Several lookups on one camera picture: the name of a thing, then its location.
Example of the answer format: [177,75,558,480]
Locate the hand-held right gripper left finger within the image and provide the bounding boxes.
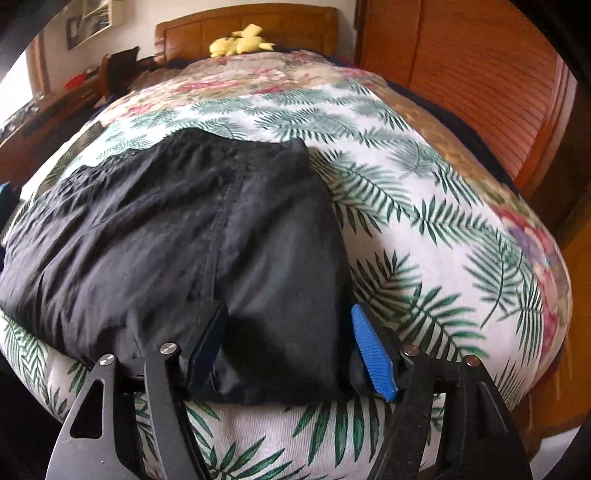
[46,302,229,480]

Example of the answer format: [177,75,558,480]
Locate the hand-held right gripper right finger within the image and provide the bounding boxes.
[350,302,533,480]

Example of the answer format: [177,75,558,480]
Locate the black jacket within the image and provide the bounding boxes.
[0,128,355,407]

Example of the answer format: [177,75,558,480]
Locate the leaf print blanket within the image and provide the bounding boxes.
[0,78,559,480]

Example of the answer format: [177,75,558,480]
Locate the wooden desk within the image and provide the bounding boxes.
[0,69,114,185]

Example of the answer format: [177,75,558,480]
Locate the floral quilt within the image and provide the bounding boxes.
[92,50,574,374]

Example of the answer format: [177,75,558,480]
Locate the wooden chair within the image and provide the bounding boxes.
[100,46,142,100]

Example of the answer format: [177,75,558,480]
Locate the wooden louvered wardrobe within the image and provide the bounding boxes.
[355,0,580,204]

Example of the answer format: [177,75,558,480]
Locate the yellow plush toy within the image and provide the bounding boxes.
[209,24,276,59]

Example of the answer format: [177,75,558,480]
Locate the wooden bed headboard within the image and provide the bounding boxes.
[154,4,341,66]

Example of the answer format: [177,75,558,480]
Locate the white wall shelf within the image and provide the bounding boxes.
[65,0,124,51]

